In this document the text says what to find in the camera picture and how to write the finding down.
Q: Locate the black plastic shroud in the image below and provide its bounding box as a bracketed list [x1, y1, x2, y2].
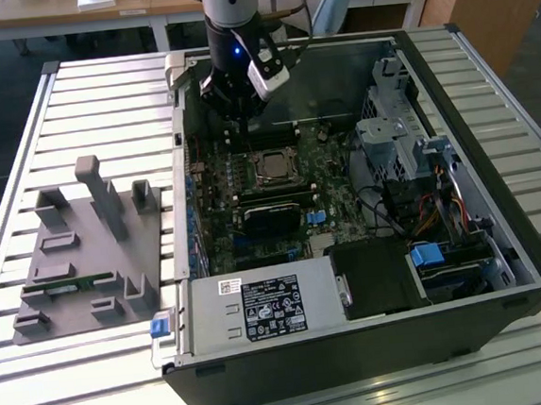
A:
[327, 234, 431, 322]

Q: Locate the grey parts rack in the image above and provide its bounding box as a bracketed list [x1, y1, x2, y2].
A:
[0, 149, 175, 347]

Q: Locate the wooden desk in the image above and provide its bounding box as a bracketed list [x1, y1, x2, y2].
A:
[0, 0, 441, 66]

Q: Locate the coloured power wire bundle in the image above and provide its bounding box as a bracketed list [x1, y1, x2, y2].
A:
[409, 160, 475, 244]

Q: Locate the black RAM slot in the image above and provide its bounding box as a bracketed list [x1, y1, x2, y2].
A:
[250, 135, 300, 145]
[238, 185, 311, 197]
[239, 189, 312, 201]
[250, 127, 299, 138]
[250, 131, 300, 142]
[239, 196, 313, 209]
[239, 193, 312, 205]

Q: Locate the blue disk carrier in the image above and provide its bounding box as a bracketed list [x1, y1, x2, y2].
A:
[409, 237, 496, 305]

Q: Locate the silver heat sink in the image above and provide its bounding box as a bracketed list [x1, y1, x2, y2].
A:
[309, 233, 337, 258]

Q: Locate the black graphics card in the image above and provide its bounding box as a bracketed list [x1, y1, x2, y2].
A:
[241, 201, 304, 238]

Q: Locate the silver power supply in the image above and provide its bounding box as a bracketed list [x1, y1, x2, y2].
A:
[175, 251, 356, 359]

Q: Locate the green motherboard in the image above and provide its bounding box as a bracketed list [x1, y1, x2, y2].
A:
[179, 116, 379, 280]

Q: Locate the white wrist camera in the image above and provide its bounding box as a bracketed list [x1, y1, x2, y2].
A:
[243, 43, 294, 107]

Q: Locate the black and silver PC case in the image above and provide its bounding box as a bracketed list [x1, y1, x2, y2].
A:
[122, 16, 541, 405]

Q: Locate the CPU socket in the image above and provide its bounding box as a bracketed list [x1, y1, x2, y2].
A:
[248, 144, 306, 189]

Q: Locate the wooden cabinet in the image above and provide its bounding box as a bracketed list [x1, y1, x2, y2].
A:
[415, 0, 541, 85]

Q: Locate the green RAM stick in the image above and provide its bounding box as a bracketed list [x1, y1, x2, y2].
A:
[21, 271, 118, 297]

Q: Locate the blue case latch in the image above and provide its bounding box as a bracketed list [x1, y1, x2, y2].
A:
[149, 317, 171, 341]

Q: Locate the silver drive cage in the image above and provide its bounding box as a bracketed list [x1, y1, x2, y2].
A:
[349, 51, 464, 186]

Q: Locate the metal socket cover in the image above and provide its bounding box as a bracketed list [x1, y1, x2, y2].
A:
[252, 146, 305, 187]

